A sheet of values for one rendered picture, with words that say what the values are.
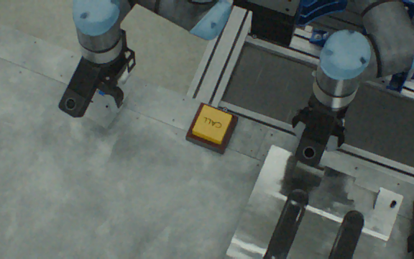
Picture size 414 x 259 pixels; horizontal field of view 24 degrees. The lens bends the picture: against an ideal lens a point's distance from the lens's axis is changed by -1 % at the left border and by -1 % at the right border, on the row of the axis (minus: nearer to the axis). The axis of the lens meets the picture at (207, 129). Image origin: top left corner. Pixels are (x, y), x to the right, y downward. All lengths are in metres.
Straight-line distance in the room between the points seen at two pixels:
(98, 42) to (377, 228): 0.60
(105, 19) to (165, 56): 1.32
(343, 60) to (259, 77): 1.10
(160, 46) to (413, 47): 1.40
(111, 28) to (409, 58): 0.49
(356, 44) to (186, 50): 1.38
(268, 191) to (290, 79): 0.90
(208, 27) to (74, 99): 0.30
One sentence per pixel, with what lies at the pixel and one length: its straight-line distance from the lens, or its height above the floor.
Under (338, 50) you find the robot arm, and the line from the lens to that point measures 1.55.
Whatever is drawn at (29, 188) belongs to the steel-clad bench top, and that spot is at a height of 0.80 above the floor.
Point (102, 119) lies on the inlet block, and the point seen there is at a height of 0.84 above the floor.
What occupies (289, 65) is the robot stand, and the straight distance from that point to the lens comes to 2.65.
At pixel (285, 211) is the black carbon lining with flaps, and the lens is 1.77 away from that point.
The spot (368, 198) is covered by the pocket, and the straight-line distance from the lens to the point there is 1.82.
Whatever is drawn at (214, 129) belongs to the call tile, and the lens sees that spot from 1.87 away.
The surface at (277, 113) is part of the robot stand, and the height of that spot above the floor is 0.21.
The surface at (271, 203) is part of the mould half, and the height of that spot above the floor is 0.89.
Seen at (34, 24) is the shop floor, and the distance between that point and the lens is 2.96.
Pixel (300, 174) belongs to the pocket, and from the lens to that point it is 1.82.
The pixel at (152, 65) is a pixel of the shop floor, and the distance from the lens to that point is 2.87.
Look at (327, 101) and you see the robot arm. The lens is 1.66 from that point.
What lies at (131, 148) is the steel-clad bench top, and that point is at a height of 0.80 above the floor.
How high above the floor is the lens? 2.55
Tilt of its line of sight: 66 degrees down
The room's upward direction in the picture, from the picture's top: 5 degrees clockwise
